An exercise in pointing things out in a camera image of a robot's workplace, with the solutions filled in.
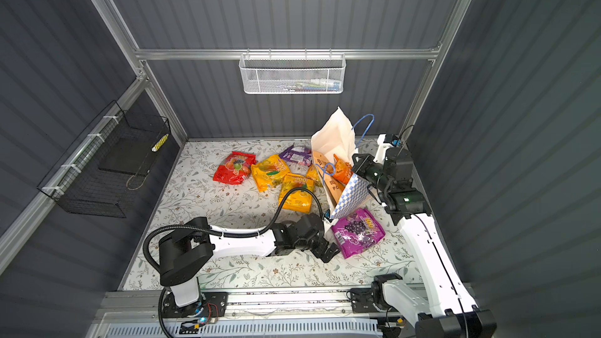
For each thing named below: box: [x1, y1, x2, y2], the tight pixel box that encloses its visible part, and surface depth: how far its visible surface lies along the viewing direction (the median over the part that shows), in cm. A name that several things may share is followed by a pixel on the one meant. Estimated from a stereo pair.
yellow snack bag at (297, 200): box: [278, 173, 316, 214], surface depth 97 cm
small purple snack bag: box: [278, 143, 313, 167], surface depth 111 cm
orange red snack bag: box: [333, 153, 353, 185], surface depth 93 cm
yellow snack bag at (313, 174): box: [305, 164, 324, 188], surface depth 104 cm
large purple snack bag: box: [331, 208, 386, 259], surface depth 84 cm
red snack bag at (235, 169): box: [212, 151, 257, 185], surface depth 104 cm
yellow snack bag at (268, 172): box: [250, 154, 291, 193], surface depth 104 cm
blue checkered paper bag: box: [311, 106, 373, 220], surface depth 81 cm
